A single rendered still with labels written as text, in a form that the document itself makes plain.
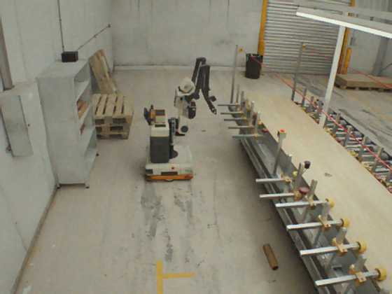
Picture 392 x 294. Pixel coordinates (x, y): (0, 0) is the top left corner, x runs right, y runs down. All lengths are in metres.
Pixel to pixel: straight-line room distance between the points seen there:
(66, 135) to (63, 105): 0.40
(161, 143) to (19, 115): 1.85
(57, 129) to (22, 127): 1.01
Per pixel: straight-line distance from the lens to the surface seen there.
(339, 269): 2.61
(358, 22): 2.56
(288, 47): 10.70
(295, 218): 2.78
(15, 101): 2.82
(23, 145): 2.99
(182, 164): 4.06
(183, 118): 3.93
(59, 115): 3.76
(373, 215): 2.80
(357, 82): 10.28
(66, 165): 4.08
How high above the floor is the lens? 2.45
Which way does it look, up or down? 29 degrees down
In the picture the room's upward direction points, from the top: 3 degrees clockwise
